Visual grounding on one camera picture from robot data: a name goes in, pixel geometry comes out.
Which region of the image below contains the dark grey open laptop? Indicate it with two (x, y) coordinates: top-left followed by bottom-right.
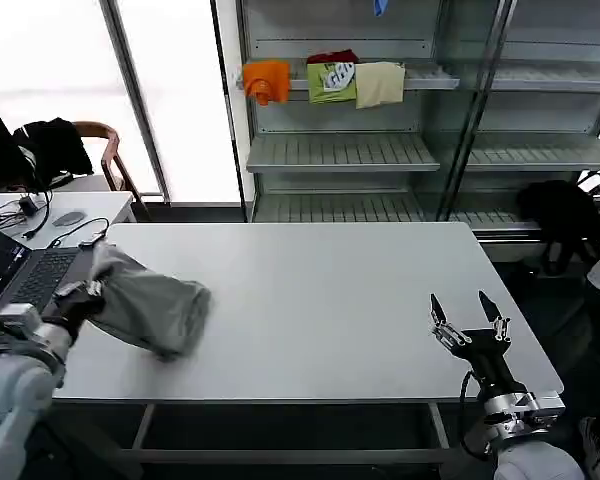
(0, 219), (94, 314)

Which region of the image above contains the grey table frame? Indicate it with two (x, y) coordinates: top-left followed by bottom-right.
(123, 399), (454, 472)

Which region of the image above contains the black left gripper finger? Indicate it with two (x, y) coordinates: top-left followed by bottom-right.
(54, 280), (104, 300)

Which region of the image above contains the black adapter with cable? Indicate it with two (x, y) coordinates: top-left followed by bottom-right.
(47, 217), (111, 250)

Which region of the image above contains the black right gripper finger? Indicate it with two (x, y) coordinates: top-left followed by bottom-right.
(477, 290), (512, 344)
(428, 293), (469, 352)

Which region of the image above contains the grey printed t-shirt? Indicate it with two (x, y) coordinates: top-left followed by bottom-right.
(87, 242), (214, 363)

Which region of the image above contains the grey window frame post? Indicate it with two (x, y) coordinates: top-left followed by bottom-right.
(99, 0), (174, 202)

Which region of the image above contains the black jacket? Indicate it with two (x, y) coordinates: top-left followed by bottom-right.
(12, 118), (95, 190)

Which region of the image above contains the grey metal shelf rack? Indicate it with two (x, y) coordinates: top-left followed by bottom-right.
(234, 0), (600, 262)

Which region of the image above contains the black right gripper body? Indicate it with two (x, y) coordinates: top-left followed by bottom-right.
(451, 326), (529, 402)

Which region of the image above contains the black backpack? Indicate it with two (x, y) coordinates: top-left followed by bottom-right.
(515, 180), (600, 277)

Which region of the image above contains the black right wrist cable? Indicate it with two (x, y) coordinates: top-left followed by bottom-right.
(458, 369), (497, 459)

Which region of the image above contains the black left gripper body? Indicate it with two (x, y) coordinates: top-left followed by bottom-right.
(43, 292), (106, 341)

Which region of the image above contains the black desk cable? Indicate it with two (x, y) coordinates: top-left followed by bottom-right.
(23, 191), (52, 241)

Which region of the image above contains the brown wooden chair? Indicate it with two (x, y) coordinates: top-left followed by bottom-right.
(72, 121), (152, 222)

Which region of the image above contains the small white desk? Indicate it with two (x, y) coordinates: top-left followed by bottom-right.
(0, 190), (135, 251)

